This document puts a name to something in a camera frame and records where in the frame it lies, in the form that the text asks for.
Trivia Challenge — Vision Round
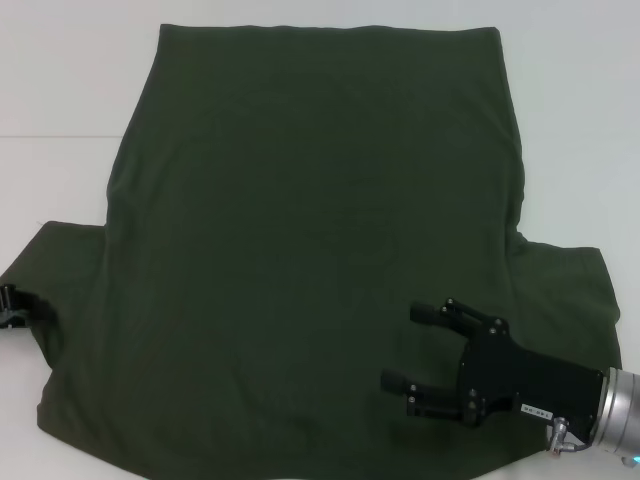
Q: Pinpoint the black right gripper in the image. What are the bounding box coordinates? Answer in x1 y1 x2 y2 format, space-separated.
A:
379 297 605 430

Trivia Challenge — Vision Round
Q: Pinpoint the dark green printed t-shirt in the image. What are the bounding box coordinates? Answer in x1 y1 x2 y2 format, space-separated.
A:
0 22 625 480

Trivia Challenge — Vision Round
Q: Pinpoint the right arm connector cable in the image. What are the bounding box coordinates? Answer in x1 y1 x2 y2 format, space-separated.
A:
547 417 596 454

